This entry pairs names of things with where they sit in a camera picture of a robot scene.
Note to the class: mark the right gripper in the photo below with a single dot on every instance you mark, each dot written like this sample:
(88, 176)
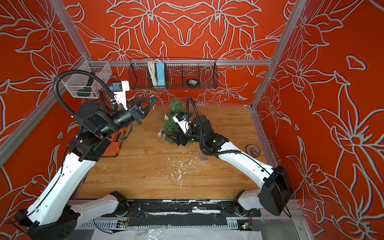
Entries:
(179, 137)

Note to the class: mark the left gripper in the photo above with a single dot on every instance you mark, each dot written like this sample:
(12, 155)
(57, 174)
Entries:
(137, 112)

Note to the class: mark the small green christmas tree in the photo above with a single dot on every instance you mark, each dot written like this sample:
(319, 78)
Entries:
(178, 128)

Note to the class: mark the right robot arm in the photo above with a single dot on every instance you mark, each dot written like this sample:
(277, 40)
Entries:
(275, 189)

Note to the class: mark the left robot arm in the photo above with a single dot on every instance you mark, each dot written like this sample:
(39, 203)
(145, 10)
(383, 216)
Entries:
(51, 217)

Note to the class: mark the blue power strip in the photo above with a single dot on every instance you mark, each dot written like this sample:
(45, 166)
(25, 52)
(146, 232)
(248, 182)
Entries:
(160, 67)

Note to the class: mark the black tape measure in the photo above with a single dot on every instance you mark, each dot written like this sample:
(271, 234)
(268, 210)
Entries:
(192, 83)

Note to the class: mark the orange tool case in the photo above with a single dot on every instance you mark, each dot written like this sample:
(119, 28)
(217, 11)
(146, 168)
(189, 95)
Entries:
(114, 148)

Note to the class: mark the tape roll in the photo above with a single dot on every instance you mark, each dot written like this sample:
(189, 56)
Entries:
(253, 151)

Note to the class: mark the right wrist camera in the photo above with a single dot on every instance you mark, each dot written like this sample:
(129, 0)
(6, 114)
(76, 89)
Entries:
(181, 120)

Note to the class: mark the black wire basket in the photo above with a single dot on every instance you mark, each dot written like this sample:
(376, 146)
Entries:
(143, 73)

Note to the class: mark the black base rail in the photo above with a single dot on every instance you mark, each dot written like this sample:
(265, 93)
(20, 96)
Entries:
(183, 213)

